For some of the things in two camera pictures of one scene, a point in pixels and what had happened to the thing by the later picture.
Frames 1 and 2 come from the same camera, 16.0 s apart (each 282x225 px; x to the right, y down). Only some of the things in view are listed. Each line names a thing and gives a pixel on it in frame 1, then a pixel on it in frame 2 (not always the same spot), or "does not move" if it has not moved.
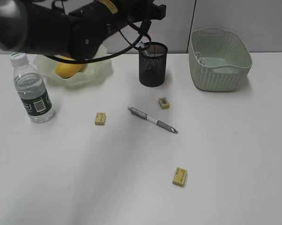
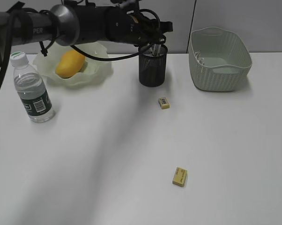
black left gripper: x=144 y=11 → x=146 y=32
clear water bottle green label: x=32 y=89 does not move
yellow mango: x=67 y=70 does not move
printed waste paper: x=201 y=60 does not move
